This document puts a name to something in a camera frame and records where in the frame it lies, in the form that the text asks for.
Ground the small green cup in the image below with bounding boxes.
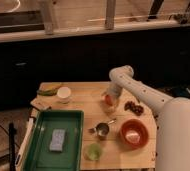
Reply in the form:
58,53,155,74
85,143,102,161

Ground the dark grapes bunch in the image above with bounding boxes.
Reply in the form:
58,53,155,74
124,101,144,116

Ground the red bowl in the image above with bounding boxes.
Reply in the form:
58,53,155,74
119,119,149,150

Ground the black stand pole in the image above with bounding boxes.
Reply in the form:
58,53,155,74
9,123,16,171

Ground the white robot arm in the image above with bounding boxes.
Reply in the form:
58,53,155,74
105,65,190,171

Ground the orange apple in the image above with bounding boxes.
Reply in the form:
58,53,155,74
104,95,113,106

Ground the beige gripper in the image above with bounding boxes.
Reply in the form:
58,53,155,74
102,92,119,113

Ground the metal measuring cup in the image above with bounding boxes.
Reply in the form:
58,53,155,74
88,118,116,139

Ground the green plastic tray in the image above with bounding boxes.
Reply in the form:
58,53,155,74
22,110,84,171

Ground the white paper cup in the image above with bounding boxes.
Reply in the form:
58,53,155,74
57,87,71,103

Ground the blue sponge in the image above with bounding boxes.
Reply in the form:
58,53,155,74
49,129,66,151

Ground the green cucumber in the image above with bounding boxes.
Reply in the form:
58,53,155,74
37,89,57,96

